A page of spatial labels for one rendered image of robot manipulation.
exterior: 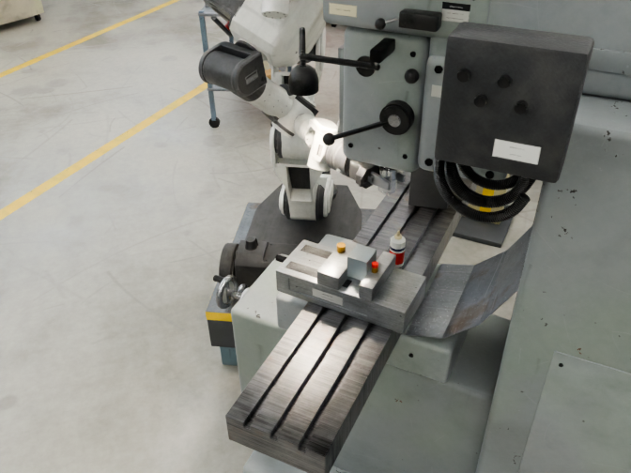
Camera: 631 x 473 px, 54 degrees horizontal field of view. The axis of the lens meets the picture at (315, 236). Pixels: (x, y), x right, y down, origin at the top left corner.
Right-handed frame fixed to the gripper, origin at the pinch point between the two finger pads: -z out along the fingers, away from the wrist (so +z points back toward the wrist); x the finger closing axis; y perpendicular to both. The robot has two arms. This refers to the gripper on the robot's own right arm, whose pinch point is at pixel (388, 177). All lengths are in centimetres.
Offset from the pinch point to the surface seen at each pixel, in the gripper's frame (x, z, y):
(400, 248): 1.4, -4.8, 20.1
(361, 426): -14, -9, 77
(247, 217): 36, 112, 85
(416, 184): 28.2, 12.0, 19.1
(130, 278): -7, 158, 125
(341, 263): -18.2, -2.2, 15.8
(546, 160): -21, -48, -33
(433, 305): 2.5, -16.7, 33.2
